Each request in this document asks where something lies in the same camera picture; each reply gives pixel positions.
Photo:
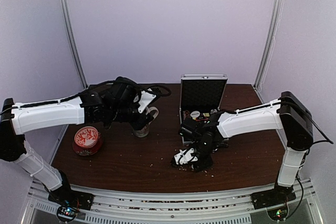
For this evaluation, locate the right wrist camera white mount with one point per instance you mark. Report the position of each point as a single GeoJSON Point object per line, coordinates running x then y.
{"type": "Point", "coordinates": [186, 156]}

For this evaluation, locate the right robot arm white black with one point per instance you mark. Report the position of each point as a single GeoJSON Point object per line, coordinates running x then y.
{"type": "Point", "coordinates": [286, 113]}

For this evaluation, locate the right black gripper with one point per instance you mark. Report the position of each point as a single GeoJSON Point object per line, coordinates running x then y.
{"type": "Point", "coordinates": [207, 163]}

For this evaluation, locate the white decorated mug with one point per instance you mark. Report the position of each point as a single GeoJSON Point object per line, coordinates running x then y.
{"type": "Point", "coordinates": [145, 131]}

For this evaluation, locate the front aluminium rail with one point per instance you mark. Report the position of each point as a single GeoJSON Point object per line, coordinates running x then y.
{"type": "Point", "coordinates": [229, 206]}

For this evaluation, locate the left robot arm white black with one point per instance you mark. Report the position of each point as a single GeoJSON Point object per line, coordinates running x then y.
{"type": "Point", "coordinates": [124, 101]}

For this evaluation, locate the right aluminium frame post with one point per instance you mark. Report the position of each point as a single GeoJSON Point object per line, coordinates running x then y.
{"type": "Point", "coordinates": [269, 44]}

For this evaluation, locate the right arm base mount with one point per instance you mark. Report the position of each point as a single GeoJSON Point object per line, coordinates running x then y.
{"type": "Point", "coordinates": [275, 202]}

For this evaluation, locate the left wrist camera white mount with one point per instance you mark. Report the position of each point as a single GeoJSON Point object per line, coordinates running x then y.
{"type": "Point", "coordinates": [143, 101]}

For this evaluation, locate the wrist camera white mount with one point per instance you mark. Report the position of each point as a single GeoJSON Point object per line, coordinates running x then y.
{"type": "Point", "coordinates": [186, 156]}
{"type": "Point", "coordinates": [143, 101]}

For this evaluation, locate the aluminium poker case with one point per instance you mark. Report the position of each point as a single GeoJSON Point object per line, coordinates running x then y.
{"type": "Point", "coordinates": [201, 92]}

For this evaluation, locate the white dealer button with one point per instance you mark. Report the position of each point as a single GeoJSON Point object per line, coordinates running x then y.
{"type": "Point", "coordinates": [195, 114]}

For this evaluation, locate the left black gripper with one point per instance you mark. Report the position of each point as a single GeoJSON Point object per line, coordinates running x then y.
{"type": "Point", "coordinates": [139, 124]}

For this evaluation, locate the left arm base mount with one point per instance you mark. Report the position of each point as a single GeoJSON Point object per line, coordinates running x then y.
{"type": "Point", "coordinates": [69, 210]}

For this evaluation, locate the green red chip stack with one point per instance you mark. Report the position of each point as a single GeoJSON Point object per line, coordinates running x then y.
{"type": "Point", "coordinates": [186, 114]}

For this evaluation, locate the left aluminium frame post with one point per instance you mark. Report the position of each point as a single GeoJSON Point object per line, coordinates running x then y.
{"type": "Point", "coordinates": [72, 42]}

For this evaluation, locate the aluminium frame post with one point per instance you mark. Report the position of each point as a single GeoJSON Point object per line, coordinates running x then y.
{"type": "Point", "coordinates": [269, 44]}
{"type": "Point", "coordinates": [72, 42]}

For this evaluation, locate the red patterned bowl with lid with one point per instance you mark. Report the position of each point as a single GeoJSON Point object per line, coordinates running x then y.
{"type": "Point", "coordinates": [87, 141]}

